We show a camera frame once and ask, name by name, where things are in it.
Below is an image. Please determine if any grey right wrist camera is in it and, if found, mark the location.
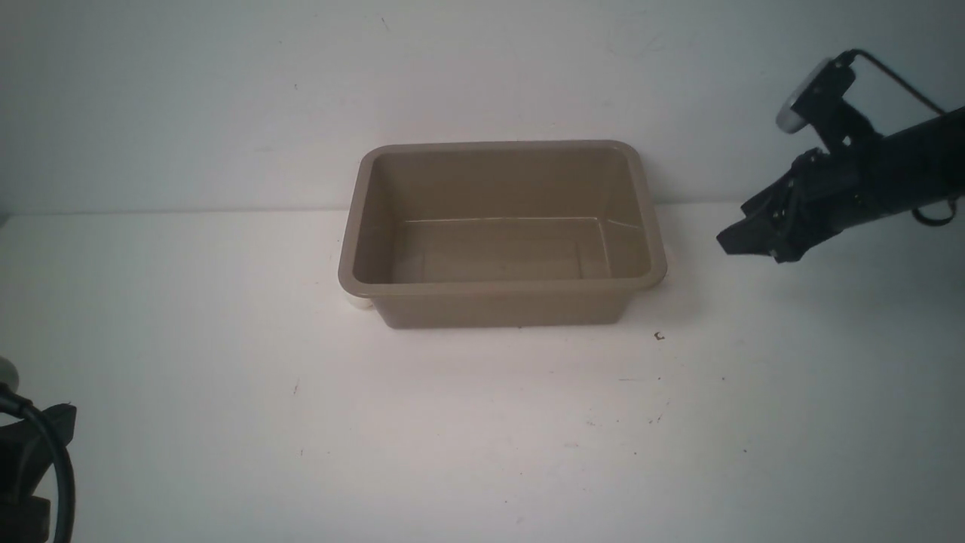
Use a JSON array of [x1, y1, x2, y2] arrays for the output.
[[775, 57, 832, 134]]

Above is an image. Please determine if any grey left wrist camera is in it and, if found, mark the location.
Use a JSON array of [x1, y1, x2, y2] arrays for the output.
[[0, 357, 20, 393]]

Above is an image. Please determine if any black right camera cable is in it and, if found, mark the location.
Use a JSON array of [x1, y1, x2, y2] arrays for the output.
[[837, 48, 947, 115]]

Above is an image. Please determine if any black left camera cable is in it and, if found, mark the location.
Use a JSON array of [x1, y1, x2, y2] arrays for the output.
[[0, 383, 76, 543]]

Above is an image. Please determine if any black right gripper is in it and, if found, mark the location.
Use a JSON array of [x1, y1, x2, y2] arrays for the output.
[[716, 64, 884, 262]]

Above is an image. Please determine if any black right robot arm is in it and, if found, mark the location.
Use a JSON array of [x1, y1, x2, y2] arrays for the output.
[[717, 49, 964, 262]]

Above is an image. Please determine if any tan plastic bin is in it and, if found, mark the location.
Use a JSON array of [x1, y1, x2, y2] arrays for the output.
[[338, 140, 668, 329]]

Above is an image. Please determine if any black camera cable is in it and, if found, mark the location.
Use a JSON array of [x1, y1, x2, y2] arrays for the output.
[[837, 48, 947, 115], [0, 383, 76, 543]]

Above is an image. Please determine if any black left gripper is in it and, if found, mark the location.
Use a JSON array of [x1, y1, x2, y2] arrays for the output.
[[1, 404, 77, 542]]

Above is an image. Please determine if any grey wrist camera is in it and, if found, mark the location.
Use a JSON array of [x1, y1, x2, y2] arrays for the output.
[[0, 357, 20, 393], [775, 57, 832, 134]]

